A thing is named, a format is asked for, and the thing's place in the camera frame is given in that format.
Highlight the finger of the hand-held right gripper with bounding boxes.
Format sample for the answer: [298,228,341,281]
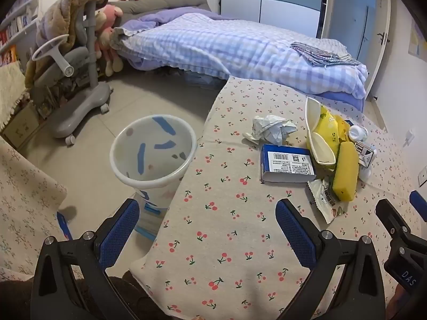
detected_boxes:
[375,198,416,249]
[410,190,427,223]

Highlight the blue door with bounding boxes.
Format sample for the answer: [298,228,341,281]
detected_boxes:
[329,0,391,62]

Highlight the beige floral cloth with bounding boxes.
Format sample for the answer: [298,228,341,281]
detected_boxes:
[0,137,69,281]

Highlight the blue paper piece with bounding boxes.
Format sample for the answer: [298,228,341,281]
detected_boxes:
[57,211,73,241]

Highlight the wall bookshelf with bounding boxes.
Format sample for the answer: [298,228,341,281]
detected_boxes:
[0,0,42,67]

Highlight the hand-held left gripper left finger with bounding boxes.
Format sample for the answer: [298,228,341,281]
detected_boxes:
[30,198,141,320]

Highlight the blue plaid quilt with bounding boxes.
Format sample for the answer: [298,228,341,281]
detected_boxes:
[110,11,369,101]

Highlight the white trash bin blue patches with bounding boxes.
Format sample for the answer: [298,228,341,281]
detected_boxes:
[109,115,197,241]

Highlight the crumpled white paper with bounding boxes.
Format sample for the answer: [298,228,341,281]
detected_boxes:
[242,115,297,146]

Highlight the blue cardboard box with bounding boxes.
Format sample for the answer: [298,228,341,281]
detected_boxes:
[260,144,317,183]

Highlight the folded striped cloth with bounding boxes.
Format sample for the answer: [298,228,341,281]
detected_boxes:
[290,42,362,66]

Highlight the grey swivel chair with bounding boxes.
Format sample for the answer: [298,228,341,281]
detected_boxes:
[25,0,114,145]

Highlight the purple mattress sheet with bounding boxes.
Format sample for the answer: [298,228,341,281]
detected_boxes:
[310,90,364,112]

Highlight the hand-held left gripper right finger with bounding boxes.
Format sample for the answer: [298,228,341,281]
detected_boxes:
[275,198,396,320]

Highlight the pink plush toy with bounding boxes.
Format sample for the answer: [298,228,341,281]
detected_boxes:
[95,5,124,77]

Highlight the cherry print tablecloth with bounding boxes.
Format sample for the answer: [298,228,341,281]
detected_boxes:
[128,77,427,320]

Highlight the white torn wrapper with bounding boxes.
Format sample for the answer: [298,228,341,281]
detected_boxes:
[307,178,346,224]

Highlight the brown fleece blanket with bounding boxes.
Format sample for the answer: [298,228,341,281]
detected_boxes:
[25,0,112,81]

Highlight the yellow snack packet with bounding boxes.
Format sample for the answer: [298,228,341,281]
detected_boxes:
[315,104,351,147]

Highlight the purple duvet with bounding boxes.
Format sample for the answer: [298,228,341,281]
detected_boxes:
[120,8,241,35]

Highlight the blue and white wardrobe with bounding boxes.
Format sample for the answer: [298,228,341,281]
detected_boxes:
[218,0,329,39]

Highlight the cream lace cloth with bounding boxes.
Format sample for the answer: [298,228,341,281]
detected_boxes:
[0,62,32,130]

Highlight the white paper bowl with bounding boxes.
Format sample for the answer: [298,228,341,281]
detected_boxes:
[305,97,337,170]

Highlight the yellow sponge block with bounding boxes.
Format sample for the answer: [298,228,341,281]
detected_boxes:
[332,141,361,202]

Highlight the grey headboard cushion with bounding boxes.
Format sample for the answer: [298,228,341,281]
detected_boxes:
[110,0,212,17]

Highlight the wall poster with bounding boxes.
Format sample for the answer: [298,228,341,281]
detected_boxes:
[409,20,427,57]

